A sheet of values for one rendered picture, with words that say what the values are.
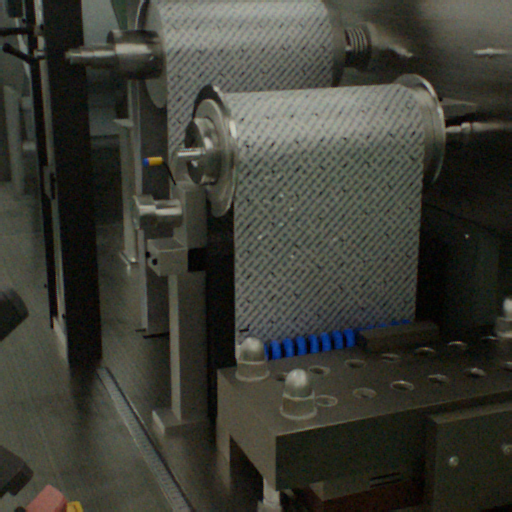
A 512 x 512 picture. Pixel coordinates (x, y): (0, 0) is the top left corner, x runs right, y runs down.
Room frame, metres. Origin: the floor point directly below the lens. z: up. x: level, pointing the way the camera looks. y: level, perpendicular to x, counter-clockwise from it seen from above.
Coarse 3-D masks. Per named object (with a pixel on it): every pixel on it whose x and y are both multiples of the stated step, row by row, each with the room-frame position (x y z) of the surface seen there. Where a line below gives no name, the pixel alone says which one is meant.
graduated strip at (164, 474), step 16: (96, 368) 1.20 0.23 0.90; (112, 384) 1.15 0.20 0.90; (112, 400) 1.10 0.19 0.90; (128, 400) 1.10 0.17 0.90; (128, 416) 1.05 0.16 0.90; (144, 432) 1.01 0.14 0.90; (144, 448) 0.97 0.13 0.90; (160, 464) 0.94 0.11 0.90; (160, 480) 0.90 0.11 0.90; (176, 480) 0.90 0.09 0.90; (176, 496) 0.87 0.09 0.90
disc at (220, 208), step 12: (204, 96) 1.04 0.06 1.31; (216, 96) 1.00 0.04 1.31; (228, 108) 0.97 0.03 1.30; (228, 120) 0.97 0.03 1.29; (228, 132) 0.97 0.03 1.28; (228, 144) 0.97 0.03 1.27; (228, 180) 0.97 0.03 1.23; (228, 192) 0.97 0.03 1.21; (216, 204) 1.00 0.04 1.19; (228, 204) 0.97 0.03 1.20
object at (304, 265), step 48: (336, 192) 1.01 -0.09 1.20; (384, 192) 1.03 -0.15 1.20; (240, 240) 0.96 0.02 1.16; (288, 240) 0.99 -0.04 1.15; (336, 240) 1.01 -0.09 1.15; (384, 240) 1.03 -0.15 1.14; (240, 288) 0.96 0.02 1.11; (288, 288) 0.99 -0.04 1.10; (336, 288) 1.01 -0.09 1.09; (384, 288) 1.03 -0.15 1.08; (240, 336) 0.96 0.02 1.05; (288, 336) 0.99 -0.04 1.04
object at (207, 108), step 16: (416, 96) 1.09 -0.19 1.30; (208, 112) 1.02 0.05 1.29; (224, 128) 0.97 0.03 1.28; (432, 128) 1.06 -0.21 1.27; (224, 144) 0.97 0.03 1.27; (432, 144) 1.06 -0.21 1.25; (224, 160) 0.97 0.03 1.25; (224, 176) 0.97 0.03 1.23; (208, 192) 1.02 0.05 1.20; (224, 192) 0.98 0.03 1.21
